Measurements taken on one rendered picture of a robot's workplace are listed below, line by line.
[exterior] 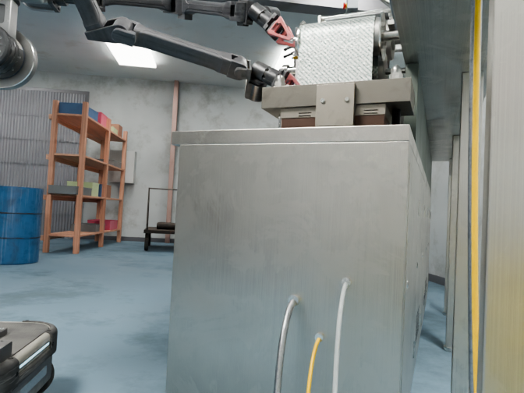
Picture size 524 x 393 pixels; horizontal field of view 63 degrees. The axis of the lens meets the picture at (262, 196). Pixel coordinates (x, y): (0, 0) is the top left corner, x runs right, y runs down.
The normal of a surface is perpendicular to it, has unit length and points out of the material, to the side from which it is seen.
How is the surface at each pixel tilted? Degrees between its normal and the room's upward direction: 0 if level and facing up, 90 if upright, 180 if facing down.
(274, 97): 90
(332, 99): 90
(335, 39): 90
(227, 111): 90
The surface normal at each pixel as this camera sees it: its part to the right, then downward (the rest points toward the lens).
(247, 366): -0.38, -0.05
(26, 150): 0.11, -0.03
